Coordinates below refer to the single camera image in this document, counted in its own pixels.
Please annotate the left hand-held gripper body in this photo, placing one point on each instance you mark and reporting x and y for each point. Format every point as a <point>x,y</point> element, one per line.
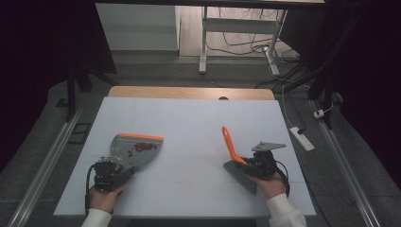
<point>105,178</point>

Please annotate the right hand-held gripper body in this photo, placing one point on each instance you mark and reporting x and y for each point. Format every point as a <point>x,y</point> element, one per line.
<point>265,164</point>

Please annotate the grey dustpan with orange edge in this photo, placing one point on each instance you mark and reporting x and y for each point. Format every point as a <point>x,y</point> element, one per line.
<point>126,148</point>

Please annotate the pile of red beans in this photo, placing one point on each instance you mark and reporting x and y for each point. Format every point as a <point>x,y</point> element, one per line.
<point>143,147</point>

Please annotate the person's left hand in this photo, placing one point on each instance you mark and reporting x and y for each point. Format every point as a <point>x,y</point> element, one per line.
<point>104,200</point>

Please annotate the person's right hand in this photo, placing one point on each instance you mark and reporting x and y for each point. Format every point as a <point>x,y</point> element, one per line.
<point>271,187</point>

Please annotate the white power strip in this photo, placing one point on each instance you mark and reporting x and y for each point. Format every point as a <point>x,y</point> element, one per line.
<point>302,138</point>

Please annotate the black floor plate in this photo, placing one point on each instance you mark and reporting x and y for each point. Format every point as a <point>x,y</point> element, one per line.
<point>80,133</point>

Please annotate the white board mat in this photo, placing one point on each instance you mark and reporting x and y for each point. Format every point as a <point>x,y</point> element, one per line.
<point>189,119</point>

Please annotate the small white plug adapter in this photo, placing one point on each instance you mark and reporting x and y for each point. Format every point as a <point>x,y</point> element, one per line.
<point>319,113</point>

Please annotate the black metal stand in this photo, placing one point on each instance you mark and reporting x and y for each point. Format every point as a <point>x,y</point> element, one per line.
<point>71,94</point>
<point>324,82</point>

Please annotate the wooden table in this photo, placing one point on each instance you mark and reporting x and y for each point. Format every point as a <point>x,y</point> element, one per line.
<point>176,92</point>

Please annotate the white cabinet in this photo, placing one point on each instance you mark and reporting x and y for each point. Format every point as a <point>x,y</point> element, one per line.
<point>138,28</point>

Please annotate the aluminium floor rail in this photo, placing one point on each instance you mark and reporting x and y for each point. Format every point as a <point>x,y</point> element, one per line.
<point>346,170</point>
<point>44,170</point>

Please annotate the white desk frame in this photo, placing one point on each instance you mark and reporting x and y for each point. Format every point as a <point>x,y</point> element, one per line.
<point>239,26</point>

